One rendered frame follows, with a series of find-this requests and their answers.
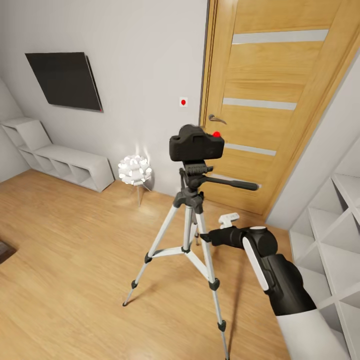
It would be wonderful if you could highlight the digital camera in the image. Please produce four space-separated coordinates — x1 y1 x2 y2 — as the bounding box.
169 124 225 162

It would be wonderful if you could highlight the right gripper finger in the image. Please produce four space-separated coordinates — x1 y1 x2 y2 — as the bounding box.
199 232 211 245

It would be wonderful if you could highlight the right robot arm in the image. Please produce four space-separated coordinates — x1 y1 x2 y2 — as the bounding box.
199 213 352 360

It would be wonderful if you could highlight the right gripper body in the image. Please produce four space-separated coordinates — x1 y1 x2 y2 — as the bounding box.
210 225 237 247

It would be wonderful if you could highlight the camera tripod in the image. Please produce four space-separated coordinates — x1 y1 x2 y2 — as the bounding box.
122 159 259 360

